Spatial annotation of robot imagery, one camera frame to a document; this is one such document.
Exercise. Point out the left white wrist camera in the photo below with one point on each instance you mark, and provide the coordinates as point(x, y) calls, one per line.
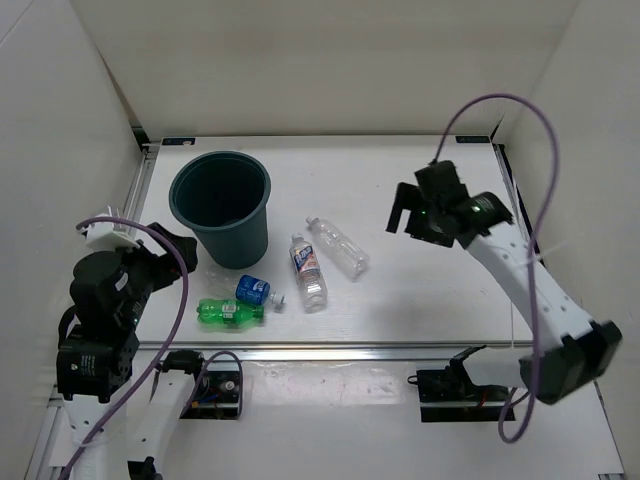
point(108, 236)

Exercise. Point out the clear plastic bottle without label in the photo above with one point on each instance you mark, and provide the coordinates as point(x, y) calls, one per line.
point(351, 259)

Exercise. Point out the clear bottle with red-blue label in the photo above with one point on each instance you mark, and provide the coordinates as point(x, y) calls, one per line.
point(309, 277)

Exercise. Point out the green plastic bottle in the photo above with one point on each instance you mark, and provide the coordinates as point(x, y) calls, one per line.
point(229, 314)

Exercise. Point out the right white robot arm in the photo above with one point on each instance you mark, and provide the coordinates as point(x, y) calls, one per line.
point(569, 348)

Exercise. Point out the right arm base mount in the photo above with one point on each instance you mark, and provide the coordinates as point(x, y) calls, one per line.
point(443, 399)

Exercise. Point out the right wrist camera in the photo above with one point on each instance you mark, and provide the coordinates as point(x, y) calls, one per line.
point(437, 179)

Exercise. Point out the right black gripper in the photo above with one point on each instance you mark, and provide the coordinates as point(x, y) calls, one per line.
point(407, 197)

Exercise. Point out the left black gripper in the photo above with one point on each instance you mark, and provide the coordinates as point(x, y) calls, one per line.
point(167, 265)

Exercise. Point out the dark green plastic bin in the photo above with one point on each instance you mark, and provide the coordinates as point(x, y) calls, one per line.
point(222, 198)

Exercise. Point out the clear bottle with blue label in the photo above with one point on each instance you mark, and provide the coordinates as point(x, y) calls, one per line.
point(243, 287)

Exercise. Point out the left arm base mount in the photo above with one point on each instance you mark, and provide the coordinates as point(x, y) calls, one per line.
point(217, 394)

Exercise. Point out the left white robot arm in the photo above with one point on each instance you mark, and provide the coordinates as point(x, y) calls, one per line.
point(97, 342)

